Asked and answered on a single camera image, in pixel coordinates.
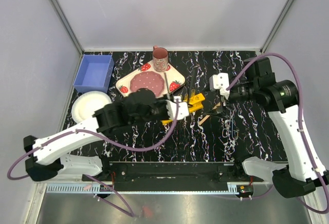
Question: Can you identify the pink polka dot plate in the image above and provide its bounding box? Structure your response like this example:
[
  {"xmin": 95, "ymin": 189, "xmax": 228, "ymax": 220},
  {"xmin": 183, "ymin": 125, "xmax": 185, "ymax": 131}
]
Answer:
[{"xmin": 130, "ymin": 71, "xmax": 165, "ymax": 98}]

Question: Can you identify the white slotted cable duct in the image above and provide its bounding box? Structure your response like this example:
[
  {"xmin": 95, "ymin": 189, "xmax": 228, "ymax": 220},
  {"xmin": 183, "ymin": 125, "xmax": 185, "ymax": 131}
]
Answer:
[{"xmin": 46, "ymin": 182, "xmax": 238, "ymax": 195}]

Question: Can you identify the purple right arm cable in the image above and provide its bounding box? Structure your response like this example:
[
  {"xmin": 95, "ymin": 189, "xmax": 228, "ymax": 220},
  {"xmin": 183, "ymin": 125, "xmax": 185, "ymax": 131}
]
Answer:
[{"xmin": 213, "ymin": 52, "xmax": 329, "ymax": 214}]

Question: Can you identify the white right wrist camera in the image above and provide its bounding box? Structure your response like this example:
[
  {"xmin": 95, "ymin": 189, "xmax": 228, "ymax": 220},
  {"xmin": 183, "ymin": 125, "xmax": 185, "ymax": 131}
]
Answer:
[{"xmin": 209, "ymin": 73, "xmax": 230, "ymax": 100}]

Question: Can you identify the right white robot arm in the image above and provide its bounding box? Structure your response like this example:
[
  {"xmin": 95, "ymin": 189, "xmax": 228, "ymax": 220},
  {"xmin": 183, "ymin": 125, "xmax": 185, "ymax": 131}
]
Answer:
[{"xmin": 209, "ymin": 57, "xmax": 328, "ymax": 198}]

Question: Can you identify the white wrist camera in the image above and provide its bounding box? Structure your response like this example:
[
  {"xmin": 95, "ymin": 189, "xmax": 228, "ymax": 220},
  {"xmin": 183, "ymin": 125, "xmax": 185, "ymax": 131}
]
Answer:
[
  {"xmin": 209, "ymin": 73, "xmax": 230, "ymax": 100},
  {"xmin": 166, "ymin": 96, "xmax": 190, "ymax": 120}
]

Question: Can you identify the white strawberry serving tray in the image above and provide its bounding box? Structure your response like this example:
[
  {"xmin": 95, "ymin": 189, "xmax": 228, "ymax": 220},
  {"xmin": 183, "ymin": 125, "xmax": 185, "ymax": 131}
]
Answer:
[{"xmin": 116, "ymin": 60, "xmax": 186, "ymax": 98}]

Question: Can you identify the yellow plastic test tube rack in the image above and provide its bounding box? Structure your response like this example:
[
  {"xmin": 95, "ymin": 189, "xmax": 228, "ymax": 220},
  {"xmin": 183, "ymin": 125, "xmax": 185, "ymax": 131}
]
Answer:
[{"xmin": 162, "ymin": 94, "xmax": 205, "ymax": 125}]

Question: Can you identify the blue plastic bin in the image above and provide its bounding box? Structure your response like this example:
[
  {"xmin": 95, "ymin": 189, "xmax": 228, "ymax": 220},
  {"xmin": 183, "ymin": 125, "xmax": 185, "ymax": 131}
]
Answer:
[{"xmin": 73, "ymin": 54, "xmax": 114, "ymax": 94}]

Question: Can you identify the white paper plate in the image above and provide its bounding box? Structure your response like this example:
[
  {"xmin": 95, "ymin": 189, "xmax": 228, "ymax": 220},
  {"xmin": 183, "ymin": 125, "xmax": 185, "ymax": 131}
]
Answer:
[{"xmin": 71, "ymin": 91, "xmax": 112, "ymax": 123}]

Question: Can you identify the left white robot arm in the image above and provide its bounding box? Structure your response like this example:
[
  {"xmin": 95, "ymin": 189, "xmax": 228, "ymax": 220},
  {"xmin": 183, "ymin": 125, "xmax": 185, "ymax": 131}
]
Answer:
[{"xmin": 23, "ymin": 88, "xmax": 189, "ymax": 182}]

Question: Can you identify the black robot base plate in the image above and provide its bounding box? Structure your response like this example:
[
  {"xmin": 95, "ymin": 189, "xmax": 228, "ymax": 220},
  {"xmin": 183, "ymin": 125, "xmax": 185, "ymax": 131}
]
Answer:
[{"xmin": 94, "ymin": 162, "xmax": 252, "ymax": 188}]

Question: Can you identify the pink patterned mug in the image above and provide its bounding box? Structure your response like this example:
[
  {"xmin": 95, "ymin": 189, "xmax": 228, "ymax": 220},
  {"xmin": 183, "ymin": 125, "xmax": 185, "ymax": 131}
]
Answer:
[{"xmin": 152, "ymin": 45, "xmax": 169, "ymax": 72}]

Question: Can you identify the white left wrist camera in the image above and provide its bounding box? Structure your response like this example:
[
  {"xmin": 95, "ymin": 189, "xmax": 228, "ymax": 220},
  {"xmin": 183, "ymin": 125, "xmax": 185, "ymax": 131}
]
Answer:
[{"xmin": 166, "ymin": 96, "xmax": 190, "ymax": 120}]

